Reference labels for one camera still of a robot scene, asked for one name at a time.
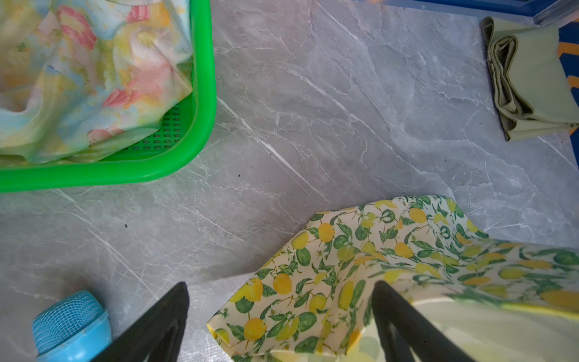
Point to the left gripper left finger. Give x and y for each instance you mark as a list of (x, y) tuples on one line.
[(155, 336)]

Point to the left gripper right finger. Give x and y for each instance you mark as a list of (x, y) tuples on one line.
[(405, 334)]

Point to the lemon print skirt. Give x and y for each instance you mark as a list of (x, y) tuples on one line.
[(495, 300)]

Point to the green plastic basket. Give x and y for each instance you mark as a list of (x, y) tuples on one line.
[(184, 132)]

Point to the olive green skirt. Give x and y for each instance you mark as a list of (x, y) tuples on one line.
[(530, 90)]

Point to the light blue cylinder tool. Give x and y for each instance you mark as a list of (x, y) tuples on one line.
[(74, 329)]

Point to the pastel floral skirt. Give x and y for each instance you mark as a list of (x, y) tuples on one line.
[(82, 80)]

